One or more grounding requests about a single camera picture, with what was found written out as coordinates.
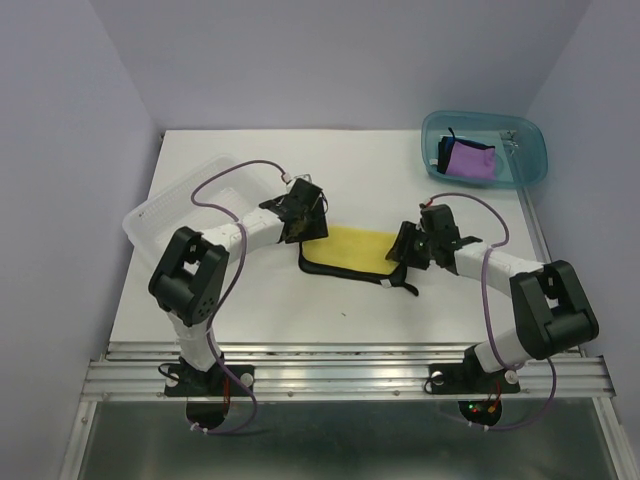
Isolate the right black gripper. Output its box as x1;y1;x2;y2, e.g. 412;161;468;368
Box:
382;220;437;269

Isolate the yellow towel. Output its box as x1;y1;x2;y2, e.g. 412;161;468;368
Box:
298;226;419;297

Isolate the purple and grey towel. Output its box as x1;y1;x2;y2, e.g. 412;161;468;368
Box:
442;140;496;180

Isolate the blue and black towel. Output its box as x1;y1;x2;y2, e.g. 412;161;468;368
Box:
436;128;459;175

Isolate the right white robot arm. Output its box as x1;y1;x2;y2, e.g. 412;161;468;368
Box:
386;205;599;395

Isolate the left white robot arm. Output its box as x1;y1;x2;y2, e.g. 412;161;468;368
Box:
148;177;328;394

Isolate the white plastic basket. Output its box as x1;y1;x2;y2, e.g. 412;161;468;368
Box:
123;155;284;268

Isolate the teal plastic tub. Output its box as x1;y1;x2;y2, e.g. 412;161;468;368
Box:
421;110;548;189

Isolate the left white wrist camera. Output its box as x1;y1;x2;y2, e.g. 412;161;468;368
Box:
292;174;313;183

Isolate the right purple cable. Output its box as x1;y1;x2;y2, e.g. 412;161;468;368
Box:
418;192;559;434

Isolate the purple cable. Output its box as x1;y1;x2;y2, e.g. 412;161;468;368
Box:
189;159;296;436
418;192;559;434

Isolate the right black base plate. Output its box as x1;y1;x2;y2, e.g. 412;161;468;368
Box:
423;347;521;396

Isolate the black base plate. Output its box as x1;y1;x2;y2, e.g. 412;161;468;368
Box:
423;347;521;396
158;362;249;398

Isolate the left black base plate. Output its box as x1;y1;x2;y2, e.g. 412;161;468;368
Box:
158;362;249;398

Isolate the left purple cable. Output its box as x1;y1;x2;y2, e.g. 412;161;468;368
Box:
189;159;296;436

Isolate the aluminium mounting rail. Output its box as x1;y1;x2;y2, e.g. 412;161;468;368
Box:
81;342;615;402

